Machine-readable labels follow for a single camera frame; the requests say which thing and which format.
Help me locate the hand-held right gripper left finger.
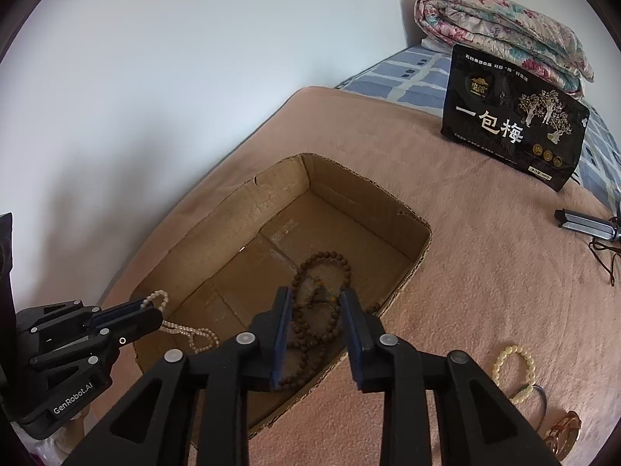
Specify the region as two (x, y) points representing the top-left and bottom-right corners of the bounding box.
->
(73, 286), (294, 466)

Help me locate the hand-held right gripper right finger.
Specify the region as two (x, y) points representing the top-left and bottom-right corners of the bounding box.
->
(340, 289), (559, 466)

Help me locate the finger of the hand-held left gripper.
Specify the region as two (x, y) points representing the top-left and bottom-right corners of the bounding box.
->
(17, 300), (156, 336)
(30, 308), (164, 374)

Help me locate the white pearl necklace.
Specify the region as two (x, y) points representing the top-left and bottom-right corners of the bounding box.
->
(141, 290), (219, 355)

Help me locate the brown wooden bead necklace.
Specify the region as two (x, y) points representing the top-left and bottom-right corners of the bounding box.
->
(279, 251), (382, 389)

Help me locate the cardboard box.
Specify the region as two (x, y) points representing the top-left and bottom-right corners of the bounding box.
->
(128, 153), (432, 450)

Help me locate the thin blue bangle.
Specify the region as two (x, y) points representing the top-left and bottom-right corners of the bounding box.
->
(509, 383), (551, 416)

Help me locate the pink blanket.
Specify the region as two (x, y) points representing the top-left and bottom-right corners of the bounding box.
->
(78, 86), (621, 466)

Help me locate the brown patterned bangle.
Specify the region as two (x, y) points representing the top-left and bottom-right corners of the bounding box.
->
(543, 410), (583, 458)

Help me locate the blue checked bedsheet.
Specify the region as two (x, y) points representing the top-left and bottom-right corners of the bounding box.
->
(335, 43), (621, 214)

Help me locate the black snack bag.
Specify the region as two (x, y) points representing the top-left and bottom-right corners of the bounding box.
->
(441, 43), (590, 194)

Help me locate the folded floral quilt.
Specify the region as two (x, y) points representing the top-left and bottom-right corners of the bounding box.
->
(414, 0), (595, 98)

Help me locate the cream bead bracelet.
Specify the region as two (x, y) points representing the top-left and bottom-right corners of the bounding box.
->
(491, 344), (535, 401)

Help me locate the thin dark cable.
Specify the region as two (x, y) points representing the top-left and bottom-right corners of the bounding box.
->
(588, 239), (621, 286)

